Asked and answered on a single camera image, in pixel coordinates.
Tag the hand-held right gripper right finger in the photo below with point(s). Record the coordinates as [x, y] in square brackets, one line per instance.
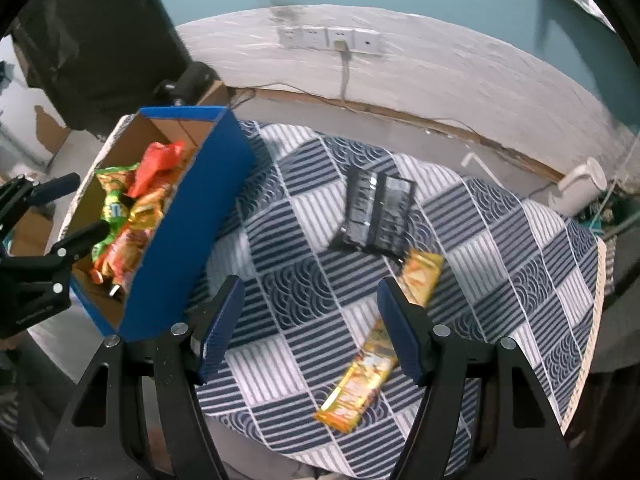
[400, 330]

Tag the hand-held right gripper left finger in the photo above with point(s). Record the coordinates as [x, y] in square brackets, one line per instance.
[220, 330]

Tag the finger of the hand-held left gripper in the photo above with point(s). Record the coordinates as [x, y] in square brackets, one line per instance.
[55, 187]
[82, 241]

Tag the orange snack stick bag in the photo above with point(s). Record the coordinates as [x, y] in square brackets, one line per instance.
[122, 255]

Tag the green snack bag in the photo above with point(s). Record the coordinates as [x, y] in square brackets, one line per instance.
[114, 205]

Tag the long golden snack packet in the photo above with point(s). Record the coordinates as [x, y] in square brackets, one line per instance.
[360, 385]

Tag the large red snack bag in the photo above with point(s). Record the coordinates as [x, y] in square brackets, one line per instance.
[155, 165]

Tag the black snack packet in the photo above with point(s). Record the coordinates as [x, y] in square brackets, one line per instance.
[372, 210]

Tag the blue cardboard box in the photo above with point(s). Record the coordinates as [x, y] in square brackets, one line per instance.
[200, 200]

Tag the navy patterned tablecloth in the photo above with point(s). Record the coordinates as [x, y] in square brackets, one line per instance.
[310, 240]

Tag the dark furniture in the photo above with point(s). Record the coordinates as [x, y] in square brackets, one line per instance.
[100, 35]

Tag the black round object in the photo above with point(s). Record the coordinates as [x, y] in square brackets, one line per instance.
[195, 80]

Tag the white plastic tube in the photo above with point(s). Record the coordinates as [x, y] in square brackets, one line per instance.
[477, 165]

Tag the brown cardboard box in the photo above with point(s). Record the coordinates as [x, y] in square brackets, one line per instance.
[215, 94]

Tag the white electric kettle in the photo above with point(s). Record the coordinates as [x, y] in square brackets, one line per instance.
[580, 185]

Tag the white wall socket strip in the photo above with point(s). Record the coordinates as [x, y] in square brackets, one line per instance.
[310, 37]

